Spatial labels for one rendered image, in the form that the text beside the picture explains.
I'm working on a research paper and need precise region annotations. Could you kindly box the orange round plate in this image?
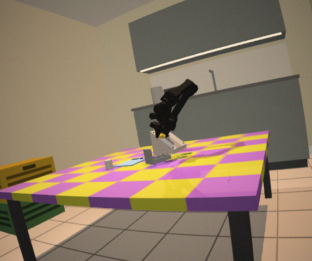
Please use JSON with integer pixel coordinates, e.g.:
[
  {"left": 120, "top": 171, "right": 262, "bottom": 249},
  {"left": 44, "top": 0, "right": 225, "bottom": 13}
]
[{"left": 158, "top": 133, "right": 166, "bottom": 139}]

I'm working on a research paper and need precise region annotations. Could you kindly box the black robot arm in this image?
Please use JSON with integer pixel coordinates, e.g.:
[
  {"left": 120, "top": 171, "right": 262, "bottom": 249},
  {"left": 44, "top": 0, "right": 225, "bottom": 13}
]
[{"left": 149, "top": 79, "right": 198, "bottom": 137}]

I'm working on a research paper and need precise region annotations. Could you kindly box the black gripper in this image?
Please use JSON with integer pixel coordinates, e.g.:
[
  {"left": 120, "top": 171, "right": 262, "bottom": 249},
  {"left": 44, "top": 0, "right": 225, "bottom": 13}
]
[{"left": 150, "top": 113, "right": 175, "bottom": 138}]

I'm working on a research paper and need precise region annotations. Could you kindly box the grey dish rack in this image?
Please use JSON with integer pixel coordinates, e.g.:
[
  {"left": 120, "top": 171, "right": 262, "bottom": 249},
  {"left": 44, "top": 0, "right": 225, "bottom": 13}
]
[{"left": 143, "top": 149, "right": 171, "bottom": 164}]

